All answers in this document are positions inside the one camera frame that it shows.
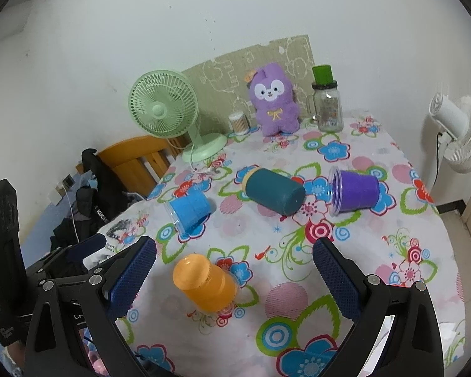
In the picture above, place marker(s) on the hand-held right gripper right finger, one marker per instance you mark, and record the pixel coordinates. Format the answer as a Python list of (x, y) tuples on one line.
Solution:
[(338, 282)]

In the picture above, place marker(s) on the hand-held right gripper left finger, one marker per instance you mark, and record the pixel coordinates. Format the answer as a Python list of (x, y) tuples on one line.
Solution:
[(132, 275)]

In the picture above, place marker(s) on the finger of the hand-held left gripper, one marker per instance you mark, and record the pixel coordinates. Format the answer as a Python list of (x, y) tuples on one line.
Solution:
[(87, 245)]

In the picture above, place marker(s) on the blue plastic cup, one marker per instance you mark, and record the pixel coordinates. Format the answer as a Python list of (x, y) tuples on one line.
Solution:
[(190, 210)]

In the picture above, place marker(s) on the purple plastic cup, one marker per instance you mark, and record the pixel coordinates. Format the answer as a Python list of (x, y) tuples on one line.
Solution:
[(357, 192)]

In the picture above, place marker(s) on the teal cup with yellow rim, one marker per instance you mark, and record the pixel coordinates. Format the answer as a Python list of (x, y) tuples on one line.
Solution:
[(274, 194)]

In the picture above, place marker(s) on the orange plastic cup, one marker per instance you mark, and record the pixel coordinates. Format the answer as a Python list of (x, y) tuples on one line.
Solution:
[(204, 282)]

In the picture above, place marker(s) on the printed paper card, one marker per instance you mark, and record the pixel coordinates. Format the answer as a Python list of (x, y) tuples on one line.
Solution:
[(119, 233)]

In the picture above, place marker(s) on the black bag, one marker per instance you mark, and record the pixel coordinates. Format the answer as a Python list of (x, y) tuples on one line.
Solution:
[(104, 192)]

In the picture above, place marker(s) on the floral tablecloth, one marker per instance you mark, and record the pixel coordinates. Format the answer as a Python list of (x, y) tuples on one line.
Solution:
[(267, 243)]

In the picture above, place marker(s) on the wooden chair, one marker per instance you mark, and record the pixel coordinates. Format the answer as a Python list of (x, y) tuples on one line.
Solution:
[(125, 157)]

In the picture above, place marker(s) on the green desk fan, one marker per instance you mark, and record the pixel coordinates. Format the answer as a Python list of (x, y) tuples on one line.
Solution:
[(163, 106)]

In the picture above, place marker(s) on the glass bottle with green lid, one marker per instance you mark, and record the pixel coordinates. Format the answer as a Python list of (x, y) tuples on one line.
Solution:
[(328, 106)]

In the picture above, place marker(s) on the cotton swab jar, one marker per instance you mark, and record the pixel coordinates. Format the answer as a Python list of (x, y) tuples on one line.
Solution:
[(238, 122)]

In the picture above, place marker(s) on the purple plush toy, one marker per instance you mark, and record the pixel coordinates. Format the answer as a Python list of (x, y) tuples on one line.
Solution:
[(274, 102)]

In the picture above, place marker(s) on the white standing fan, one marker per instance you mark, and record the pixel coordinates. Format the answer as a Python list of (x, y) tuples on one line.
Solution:
[(463, 129)]

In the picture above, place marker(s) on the patterned cardboard panel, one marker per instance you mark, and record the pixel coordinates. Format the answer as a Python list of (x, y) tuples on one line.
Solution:
[(223, 70)]

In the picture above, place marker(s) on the wall socket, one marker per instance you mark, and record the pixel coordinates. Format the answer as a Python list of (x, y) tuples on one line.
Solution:
[(68, 181)]

